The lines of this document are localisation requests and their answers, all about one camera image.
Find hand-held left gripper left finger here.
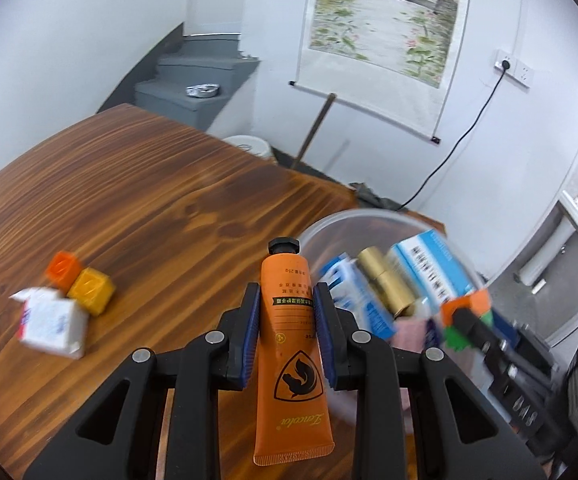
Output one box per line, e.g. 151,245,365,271
23,282,262,480

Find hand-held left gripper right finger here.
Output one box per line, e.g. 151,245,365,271
314,282,547,480

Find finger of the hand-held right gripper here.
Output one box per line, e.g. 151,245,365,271
451,307,510,363
498,323,564,370

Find orange toy block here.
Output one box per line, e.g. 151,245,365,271
45,251,82,291
441,292,492,328

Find blue and white tissue packet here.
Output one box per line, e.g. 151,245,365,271
319,255,398,343

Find orange tube with black cap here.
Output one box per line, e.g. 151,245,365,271
254,238,334,467

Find large white and blue box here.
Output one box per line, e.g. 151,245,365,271
388,230,477,311

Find clear plastic bowl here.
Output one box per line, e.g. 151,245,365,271
298,208,492,441

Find wooden desktop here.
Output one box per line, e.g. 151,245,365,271
0,103,420,480

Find green toy block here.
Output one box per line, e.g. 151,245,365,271
444,310,494,351

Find gold cylinder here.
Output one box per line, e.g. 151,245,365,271
358,247,417,318

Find white stand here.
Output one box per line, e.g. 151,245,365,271
524,190,578,281

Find grey cloth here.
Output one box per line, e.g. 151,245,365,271
351,181,404,211

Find yellow toy block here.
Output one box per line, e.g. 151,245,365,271
66,267,116,317

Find white bucket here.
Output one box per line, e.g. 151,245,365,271
223,135,272,160

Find small white box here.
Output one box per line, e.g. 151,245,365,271
10,286,87,360

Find brown wooden stick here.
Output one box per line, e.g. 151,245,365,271
291,92,338,171

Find grey stairs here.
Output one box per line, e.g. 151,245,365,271
98,22,261,131

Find black power cable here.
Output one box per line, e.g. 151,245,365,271
399,62,510,210

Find white wall socket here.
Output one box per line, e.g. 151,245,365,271
494,50,516,78
514,59,534,87

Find wall scroll painting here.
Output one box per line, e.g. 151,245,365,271
289,0,472,145

